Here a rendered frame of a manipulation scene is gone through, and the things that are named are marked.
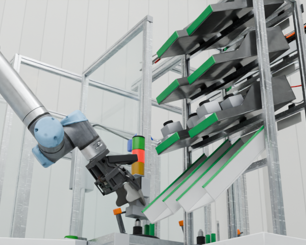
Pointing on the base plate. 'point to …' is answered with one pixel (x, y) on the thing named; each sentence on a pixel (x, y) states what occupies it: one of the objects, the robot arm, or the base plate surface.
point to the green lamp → (138, 143)
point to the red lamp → (139, 154)
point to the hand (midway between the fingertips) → (139, 202)
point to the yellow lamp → (138, 168)
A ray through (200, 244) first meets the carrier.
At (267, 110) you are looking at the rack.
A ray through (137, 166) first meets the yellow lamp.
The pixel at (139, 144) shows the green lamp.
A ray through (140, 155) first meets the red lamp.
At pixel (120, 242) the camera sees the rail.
